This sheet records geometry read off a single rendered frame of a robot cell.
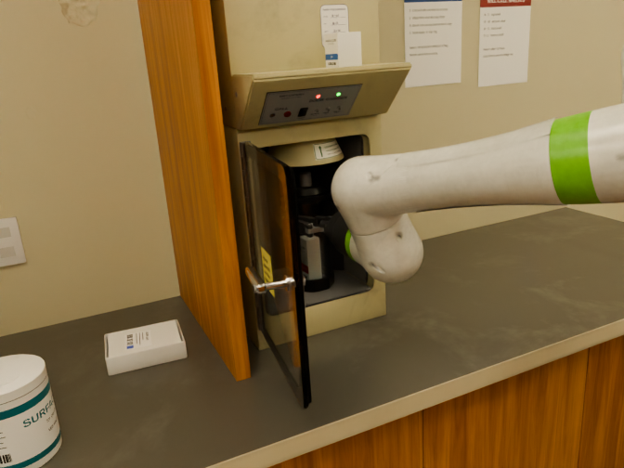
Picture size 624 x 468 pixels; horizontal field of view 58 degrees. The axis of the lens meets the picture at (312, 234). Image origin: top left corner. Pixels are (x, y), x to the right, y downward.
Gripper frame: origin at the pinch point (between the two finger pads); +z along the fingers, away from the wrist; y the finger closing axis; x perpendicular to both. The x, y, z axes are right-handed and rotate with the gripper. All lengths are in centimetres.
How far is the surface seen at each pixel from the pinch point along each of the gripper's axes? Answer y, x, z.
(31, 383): 60, 11, -26
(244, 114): 17.8, -24.2, -15.3
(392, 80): -10.8, -28.1, -19.5
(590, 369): -51, 38, -37
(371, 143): -11.5, -15.0, -10.0
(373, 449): 6, 37, -37
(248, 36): 14.0, -37.6, -10.2
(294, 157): 5.0, -13.7, -6.4
